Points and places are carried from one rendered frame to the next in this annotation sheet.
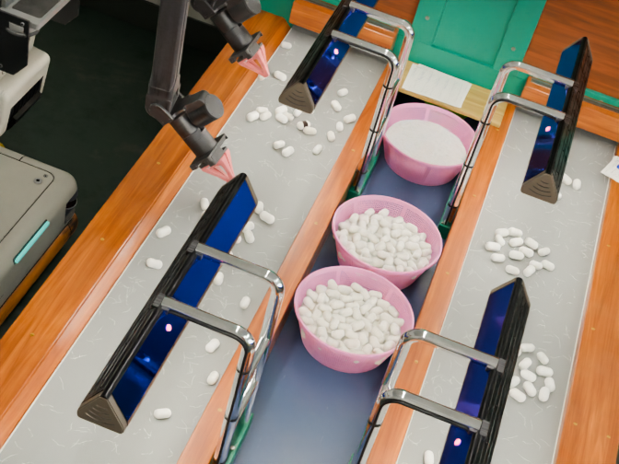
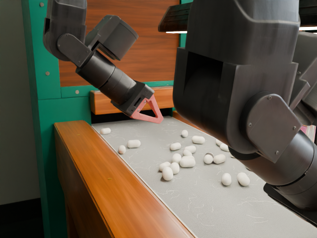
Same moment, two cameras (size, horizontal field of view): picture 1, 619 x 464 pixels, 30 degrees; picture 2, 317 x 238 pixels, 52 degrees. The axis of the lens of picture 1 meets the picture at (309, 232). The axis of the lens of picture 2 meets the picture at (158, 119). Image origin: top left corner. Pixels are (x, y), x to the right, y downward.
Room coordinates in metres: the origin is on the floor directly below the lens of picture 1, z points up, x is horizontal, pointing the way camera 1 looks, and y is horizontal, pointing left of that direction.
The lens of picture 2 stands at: (1.87, 0.57, 1.03)
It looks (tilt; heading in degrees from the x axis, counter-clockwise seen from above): 14 degrees down; 328
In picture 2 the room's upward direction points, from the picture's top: straight up
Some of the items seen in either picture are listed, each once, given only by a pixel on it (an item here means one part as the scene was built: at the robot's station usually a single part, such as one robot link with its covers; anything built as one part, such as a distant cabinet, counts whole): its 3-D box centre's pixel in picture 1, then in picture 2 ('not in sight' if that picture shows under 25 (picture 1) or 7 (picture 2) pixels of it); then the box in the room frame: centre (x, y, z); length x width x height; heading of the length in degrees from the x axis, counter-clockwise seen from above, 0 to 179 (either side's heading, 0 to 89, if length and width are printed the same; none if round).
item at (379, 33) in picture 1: (344, 25); (136, 98); (2.82, 0.07, 0.83); 0.30 x 0.06 x 0.07; 82
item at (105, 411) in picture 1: (179, 285); not in sight; (1.41, 0.19, 1.08); 0.62 x 0.08 x 0.07; 172
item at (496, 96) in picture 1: (506, 158); not in sight; (2.31, -0.41, 0.90); 0.20 x 0.19 x 0.45; 172
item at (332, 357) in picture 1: (349, 323); not in sight; (1.79, -0.14, 0.72); 0.27 x 0.27 x 0.10
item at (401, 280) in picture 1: (382, 247); not in sight; (2.07, -0.18, 0.72); 0.27 x 0.27 x 0.10
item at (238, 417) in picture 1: (205, 370); not in sight; (1.40, 0.11, 0.90); 0.20 x 0.19 x 0.45; 172
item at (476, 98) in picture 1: (448, 91); not in sight; (2.72, -0.26, 0.77); 0.33 x 0.15 x 0.01; 82
